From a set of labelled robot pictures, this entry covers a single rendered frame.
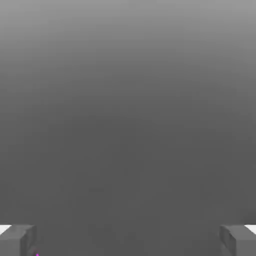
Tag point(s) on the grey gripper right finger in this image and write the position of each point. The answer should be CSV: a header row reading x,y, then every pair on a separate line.
x,y
240,240

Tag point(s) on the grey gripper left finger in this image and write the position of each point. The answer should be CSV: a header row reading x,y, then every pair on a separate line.
x,y
14,240

